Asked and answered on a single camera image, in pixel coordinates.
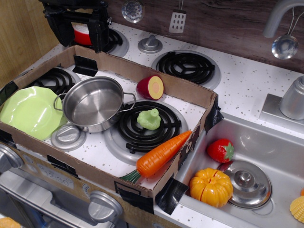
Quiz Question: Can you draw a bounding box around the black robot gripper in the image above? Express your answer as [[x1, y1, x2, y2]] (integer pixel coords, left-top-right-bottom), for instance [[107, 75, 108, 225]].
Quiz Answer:
[[41, 0, 112, 53]]

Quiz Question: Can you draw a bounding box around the light green toy broccoli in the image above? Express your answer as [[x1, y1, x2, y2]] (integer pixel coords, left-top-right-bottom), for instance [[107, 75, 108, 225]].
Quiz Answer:
[[137, 108, 162, 130]]

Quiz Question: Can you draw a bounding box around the stainless steel pot lid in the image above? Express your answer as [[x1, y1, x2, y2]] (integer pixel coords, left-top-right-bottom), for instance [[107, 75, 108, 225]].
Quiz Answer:
[[218, 160, 273, 210]]

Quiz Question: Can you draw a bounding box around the red and white toy cup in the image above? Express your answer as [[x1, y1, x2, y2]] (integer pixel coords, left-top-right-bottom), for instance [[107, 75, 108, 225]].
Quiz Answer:
[[73, 24, 92, 46]]

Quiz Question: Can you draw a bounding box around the black back left burner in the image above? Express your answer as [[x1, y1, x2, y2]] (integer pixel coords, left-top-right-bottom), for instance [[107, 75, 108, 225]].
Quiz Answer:
[[71, 28, 130, 57]]

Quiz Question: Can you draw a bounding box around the black burner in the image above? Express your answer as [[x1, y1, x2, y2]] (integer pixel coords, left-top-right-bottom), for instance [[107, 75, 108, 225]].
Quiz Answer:
[[27, 66, 81, 99], [71, 28, 130, 57], [152, 50, 221, 90], [104, 99, 189, 165]]

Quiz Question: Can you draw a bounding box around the hanging metal skimmer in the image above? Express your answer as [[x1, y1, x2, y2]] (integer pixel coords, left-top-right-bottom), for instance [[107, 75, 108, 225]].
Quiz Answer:
[[121, 0, 145, 23]]

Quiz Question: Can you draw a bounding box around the black front left burner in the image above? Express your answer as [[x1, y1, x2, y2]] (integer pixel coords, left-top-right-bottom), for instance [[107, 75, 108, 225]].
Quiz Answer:
[[27, 66, 81, 99]]

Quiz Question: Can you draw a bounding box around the grey stove top knob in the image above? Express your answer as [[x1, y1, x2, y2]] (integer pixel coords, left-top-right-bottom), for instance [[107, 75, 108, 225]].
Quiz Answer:
[[138, 35, 163, 54]]

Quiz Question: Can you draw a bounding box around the grey stove knob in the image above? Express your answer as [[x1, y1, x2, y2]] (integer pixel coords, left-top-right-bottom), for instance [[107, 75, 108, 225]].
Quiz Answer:
[[51, 123, 86, 152], [138, 35, 163, 54]]

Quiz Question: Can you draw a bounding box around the red halved toy fruit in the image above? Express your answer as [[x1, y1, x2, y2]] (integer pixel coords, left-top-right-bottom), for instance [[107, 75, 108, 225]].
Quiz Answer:
[[136, 76, 164, 100]]

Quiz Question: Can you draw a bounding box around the light green plastic plate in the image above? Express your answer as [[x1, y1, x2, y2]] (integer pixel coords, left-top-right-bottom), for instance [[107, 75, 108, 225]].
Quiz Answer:
[[0, 86, 65, 140]]

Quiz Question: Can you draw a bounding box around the hanging metal spatula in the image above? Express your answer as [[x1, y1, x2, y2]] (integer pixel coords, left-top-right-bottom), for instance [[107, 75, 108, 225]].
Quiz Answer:
[[169, 0, 187, 34]]

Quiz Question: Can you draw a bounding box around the grey front stove knob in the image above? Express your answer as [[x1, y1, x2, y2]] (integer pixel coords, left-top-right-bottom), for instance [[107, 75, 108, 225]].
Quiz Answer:
[[51, 123, 86, 152]]

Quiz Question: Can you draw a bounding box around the black back right burner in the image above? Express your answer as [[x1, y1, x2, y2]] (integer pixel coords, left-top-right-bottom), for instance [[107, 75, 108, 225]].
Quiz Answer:
[[152, 50, 221, 90]]

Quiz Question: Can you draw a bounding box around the black front right burner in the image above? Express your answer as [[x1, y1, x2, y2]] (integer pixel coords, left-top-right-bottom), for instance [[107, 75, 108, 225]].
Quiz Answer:
[[104, 99, 189, 165]]

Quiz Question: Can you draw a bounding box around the grey oven knob left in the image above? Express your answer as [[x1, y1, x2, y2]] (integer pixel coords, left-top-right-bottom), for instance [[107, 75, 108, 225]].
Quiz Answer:
[[0, 144, 24, 173]]

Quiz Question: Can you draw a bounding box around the grey oven knob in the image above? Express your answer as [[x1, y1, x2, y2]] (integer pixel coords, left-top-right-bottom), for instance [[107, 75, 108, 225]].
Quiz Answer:
[[88, 190, 123, 223], [0, 144, 24, 173]]

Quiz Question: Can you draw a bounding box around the orange toy carrot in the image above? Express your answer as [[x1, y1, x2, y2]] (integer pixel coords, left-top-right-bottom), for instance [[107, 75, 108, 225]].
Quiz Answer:
[[120, 130, 192, 183]]

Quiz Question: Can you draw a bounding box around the brown cardboard fence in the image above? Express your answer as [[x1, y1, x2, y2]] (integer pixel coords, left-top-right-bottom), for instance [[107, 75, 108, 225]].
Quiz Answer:
[[0, 46, 221, 211]]

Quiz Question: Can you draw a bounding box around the grey oven knob right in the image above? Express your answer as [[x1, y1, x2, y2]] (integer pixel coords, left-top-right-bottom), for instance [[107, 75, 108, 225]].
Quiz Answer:
[[88, 190, 123, 223]]

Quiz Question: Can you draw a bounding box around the red toy strawberry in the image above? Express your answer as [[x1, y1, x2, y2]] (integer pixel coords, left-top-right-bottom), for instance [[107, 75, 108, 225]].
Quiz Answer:
[[207, 138, 234, 163]]

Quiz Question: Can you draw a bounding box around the hanging metal ladle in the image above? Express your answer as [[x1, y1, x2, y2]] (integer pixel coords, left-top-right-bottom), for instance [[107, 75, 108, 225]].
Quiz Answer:
[[271, 9, 304, 60]]

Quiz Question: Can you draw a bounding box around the orange toy pumpkin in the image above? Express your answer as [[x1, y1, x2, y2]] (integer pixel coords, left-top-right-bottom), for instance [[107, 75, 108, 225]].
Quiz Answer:
[[189, 168, 234, 208]]

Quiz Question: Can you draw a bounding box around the yellow object bottom left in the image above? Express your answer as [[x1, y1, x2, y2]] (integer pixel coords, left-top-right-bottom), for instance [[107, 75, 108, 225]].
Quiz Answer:
[[0, 217, 21, 228]]

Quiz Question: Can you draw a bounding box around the grey toy faucet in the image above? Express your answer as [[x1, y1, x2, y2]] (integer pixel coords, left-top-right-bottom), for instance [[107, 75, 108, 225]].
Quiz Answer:
[[259, 0, 304, 126]]

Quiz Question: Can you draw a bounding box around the steel toy sink basin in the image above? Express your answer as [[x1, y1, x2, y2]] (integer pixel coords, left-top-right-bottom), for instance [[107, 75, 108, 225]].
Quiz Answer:
[[176, 114, 304, 228]]

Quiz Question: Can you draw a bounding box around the yellow toy corn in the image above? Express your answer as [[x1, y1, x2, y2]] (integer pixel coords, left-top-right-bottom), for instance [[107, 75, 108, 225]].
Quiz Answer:
[[290, 196, 304, 223]]

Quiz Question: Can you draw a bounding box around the grey oven door handle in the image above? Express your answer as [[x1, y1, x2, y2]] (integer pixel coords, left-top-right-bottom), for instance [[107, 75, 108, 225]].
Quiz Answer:
[[0, 171, 95, 228]]

